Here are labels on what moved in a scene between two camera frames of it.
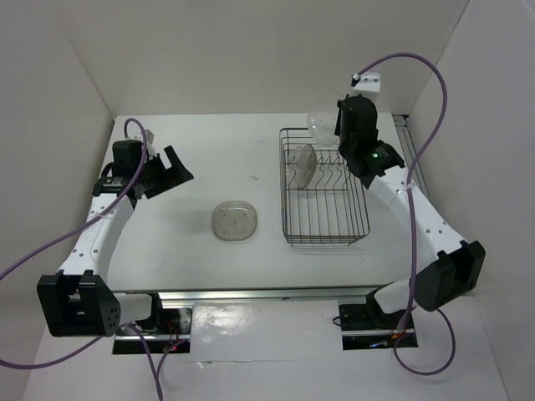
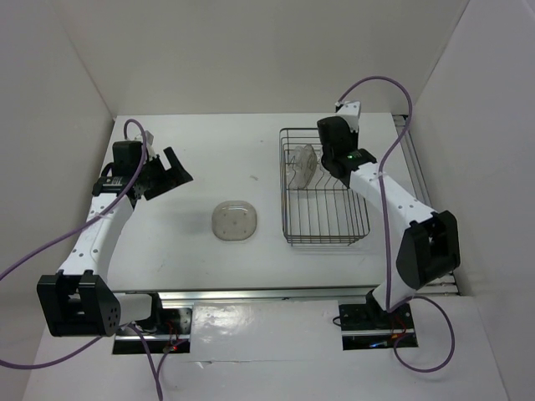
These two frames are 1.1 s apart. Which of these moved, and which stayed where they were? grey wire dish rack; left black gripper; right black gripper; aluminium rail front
Moved: right black gripper
Stayed: grey wire dish rack; left black gripper; aluminium rail front
